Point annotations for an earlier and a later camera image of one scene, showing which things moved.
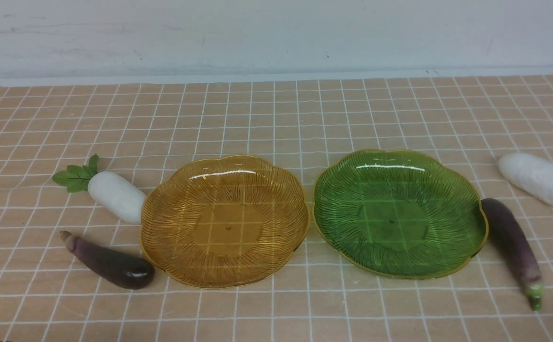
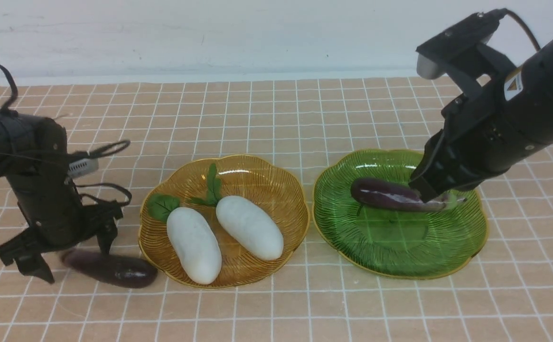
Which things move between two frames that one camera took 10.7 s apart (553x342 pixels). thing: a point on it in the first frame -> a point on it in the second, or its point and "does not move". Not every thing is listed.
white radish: [111, 194] -> [200, 256]
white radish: [539, 179] -> [243, 224]
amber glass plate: [225, 222] does not move
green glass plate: [398, 214] does not move
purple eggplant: [513, 240] -> [383, 193]
